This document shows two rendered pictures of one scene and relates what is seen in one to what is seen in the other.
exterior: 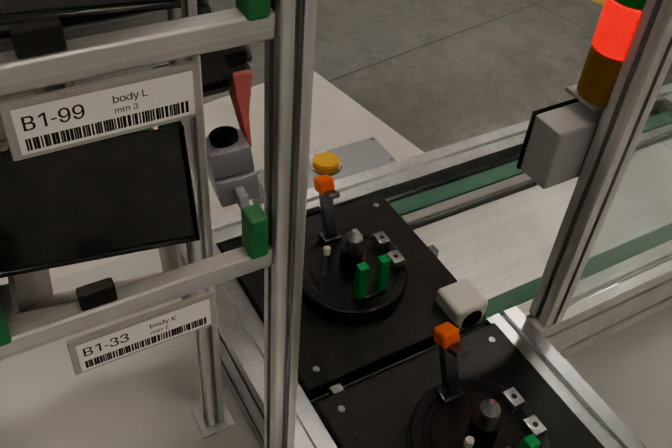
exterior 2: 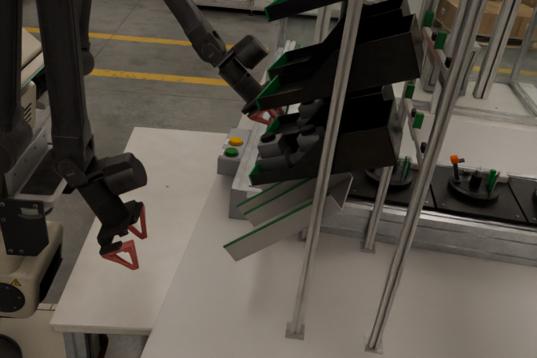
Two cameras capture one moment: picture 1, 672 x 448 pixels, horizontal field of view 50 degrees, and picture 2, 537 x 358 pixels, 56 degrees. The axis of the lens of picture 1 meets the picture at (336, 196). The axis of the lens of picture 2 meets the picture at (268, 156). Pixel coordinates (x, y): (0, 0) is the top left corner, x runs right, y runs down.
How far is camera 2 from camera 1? 107 cm
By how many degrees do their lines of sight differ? 44
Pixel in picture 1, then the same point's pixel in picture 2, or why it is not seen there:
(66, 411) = (266, 269)
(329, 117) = (177, 139)
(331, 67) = not seen: outside the picture
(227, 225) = (242, 175)
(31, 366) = (232, 270)
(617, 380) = not seen: hidden behind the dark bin
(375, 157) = (244, 132)
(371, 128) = (198, 135)
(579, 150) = not seen: hidden behind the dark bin
